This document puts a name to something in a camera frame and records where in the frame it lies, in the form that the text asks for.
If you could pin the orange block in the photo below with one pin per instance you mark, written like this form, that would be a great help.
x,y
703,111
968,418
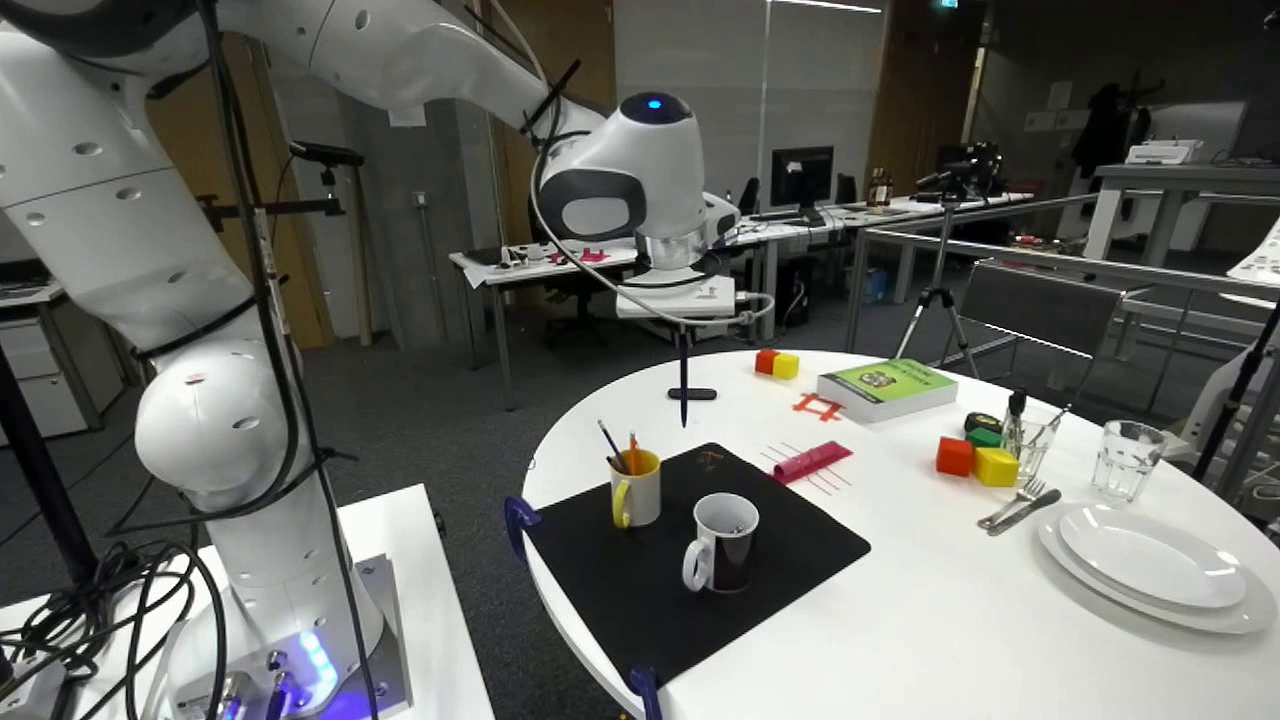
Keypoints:
x,y
954,456

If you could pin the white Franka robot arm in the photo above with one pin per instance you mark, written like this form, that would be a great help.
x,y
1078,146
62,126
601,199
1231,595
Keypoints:
x,y
121,225

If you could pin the black pen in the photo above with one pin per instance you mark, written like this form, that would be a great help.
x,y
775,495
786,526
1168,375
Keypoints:
x,y
680,366

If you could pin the grey panel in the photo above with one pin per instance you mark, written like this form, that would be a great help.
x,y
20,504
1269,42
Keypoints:
x,y
1043,305

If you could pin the aluminium frame railing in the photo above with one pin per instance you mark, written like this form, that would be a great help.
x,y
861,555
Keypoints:
x,y
1065,263

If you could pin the dark pencil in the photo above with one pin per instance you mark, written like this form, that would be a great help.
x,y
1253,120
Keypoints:
x,y
609,440

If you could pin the white background table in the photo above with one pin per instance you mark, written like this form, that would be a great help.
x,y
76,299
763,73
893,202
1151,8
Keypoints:
x,y
1175,178

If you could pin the yellow cube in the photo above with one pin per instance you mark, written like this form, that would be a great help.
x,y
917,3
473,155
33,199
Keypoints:
x,y
788,366

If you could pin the orange pen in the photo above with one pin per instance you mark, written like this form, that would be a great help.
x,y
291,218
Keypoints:
x,y
634,455

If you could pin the white robot platform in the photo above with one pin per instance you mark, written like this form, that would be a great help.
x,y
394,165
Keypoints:
x,y
426,624

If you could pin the camera tripod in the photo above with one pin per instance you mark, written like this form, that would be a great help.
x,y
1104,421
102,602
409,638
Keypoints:
x,y
939,300

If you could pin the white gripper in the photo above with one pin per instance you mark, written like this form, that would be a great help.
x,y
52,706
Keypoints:
x,y
675,299

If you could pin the silver knife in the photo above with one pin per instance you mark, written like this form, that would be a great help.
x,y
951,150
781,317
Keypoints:
x,y
1008,513

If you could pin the clear drinking glass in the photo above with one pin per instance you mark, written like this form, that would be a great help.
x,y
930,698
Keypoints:
x,y
1127,464

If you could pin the small white plate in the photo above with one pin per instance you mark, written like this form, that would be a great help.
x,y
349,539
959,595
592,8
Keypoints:
x,y
1145,555

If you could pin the yellow block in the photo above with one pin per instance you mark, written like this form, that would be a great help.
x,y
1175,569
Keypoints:
x,y
998,469

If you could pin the black camera on tripod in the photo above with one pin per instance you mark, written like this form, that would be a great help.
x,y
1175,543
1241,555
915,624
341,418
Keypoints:
x,y
962,170

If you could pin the green book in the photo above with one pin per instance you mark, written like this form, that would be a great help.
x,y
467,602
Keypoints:
x,y
884,386

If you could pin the black oval object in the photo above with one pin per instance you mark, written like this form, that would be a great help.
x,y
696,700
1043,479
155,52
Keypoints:
x,y
703,394

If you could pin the black table mat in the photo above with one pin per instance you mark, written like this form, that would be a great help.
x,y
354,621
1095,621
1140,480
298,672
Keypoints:
x,y
665,602

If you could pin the red cube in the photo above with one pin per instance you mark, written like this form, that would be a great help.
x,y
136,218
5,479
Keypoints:
x,y
764,363

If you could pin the small glass with sticks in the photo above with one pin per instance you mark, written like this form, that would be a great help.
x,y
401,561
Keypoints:
x,y
1039,456

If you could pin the blue table clamp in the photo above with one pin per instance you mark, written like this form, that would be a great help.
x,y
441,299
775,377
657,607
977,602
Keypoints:
x,y
517,521
647,698

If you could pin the black computer monitor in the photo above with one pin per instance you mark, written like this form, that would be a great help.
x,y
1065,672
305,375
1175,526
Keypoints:
x,y
802,178

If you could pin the black stand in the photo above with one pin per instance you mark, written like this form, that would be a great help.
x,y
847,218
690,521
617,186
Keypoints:
x,y
330,157

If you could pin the green block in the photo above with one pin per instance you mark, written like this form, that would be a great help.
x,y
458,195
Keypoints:
x,y
984,433

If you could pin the long white desk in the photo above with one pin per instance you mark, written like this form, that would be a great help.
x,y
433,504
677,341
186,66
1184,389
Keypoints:
x,y
532,263

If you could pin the pink ruler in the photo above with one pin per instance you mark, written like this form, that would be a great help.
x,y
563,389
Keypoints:
x,y
813,460

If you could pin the black and white mug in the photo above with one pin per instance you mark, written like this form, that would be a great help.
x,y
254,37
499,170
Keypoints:
x,y
704,555

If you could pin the black upright marker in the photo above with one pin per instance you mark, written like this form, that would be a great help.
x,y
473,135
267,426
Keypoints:
x,y
1013,407

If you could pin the silver fork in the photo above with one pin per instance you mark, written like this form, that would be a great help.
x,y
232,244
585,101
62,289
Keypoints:
x,y
1033,504

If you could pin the large white plate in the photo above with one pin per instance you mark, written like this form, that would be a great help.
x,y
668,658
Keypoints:
x,y
1203,621

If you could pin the orange plastic frame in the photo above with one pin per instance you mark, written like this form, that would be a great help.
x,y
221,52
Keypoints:
x,y
802,407

